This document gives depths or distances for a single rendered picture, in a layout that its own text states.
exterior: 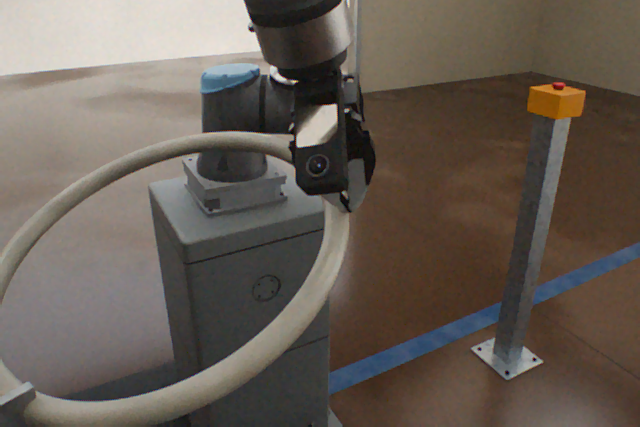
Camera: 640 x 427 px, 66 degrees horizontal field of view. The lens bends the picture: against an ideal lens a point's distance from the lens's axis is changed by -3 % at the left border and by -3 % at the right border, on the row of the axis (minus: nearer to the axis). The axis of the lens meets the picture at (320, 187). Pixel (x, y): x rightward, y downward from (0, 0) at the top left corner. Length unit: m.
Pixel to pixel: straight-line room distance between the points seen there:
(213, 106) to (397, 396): 1.25
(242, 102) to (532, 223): 1.09
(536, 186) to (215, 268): 1.09
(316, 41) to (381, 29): 5.77
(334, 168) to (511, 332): 1.71
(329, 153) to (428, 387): 1.65
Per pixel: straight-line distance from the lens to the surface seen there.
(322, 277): 0.55
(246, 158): 1.30
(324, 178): 0.46
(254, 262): 1.30
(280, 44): 0.46
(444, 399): 2.02
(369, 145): 0.54
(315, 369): 1.62
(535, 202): 1.83
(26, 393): 0.59
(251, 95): 1.25
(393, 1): 6.28
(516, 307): 2.04
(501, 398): 2.07
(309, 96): 0.49
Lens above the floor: 1.43
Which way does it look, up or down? 24 degrees down
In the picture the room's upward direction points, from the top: straight up
